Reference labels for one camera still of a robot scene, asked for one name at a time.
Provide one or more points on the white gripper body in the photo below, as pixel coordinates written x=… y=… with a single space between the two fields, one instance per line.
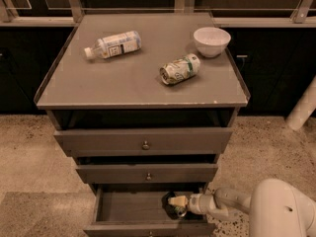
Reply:
x=197 y=202

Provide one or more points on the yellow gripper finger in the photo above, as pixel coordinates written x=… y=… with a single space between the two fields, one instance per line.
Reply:
x=180 y=201

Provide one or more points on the crushed green can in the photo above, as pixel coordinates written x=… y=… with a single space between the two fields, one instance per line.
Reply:
x=174 y=212

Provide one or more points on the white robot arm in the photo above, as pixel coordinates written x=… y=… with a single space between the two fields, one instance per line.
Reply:
x=275 y=208

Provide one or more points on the grey bottom drawer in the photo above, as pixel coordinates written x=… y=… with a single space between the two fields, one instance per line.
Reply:
x=143 y=211

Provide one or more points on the grey drawer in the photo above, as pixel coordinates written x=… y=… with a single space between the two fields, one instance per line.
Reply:
x=143 y=141
x=143 y=211
x=147 y=173

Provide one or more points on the grey top drawer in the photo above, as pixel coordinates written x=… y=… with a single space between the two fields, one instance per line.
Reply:
x=143 y=141

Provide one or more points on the grey middle drawer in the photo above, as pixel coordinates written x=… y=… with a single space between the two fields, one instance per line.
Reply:
x=147 y=173

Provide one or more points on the grey drawer cabinet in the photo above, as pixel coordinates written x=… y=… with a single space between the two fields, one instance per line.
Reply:
x=126 y=91

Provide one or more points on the white green soda can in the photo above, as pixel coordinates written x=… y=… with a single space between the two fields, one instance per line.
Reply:
x=180 y=69

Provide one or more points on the white ceramic bowl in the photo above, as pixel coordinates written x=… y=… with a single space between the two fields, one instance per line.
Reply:
x=211 y=41

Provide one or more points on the clear plastic bottle white label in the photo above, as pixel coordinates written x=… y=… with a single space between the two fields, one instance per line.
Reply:
x=114 y=45

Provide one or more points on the white cylindrical post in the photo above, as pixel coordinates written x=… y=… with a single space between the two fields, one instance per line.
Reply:
x=304 y=108

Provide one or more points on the metal railing frame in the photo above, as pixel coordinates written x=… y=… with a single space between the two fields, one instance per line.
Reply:
x=223 y=13

